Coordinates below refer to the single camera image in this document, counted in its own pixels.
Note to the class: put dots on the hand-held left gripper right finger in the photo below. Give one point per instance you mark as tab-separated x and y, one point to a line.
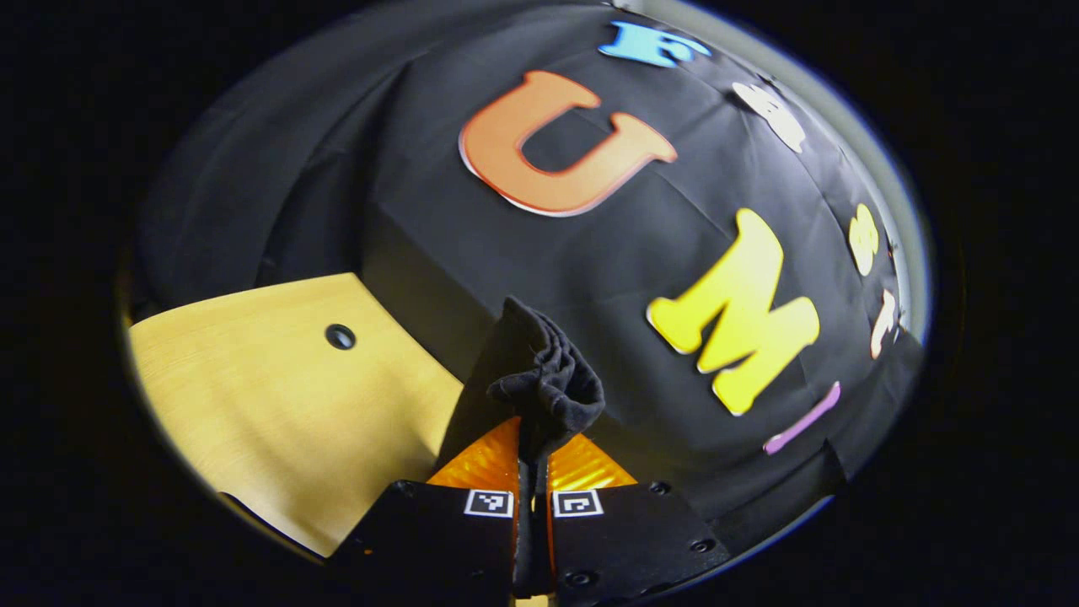
632	535

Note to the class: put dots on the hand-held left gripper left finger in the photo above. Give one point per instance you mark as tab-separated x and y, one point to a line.
438	539

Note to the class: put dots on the black backdrop cloth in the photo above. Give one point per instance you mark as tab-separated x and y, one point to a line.
438	219

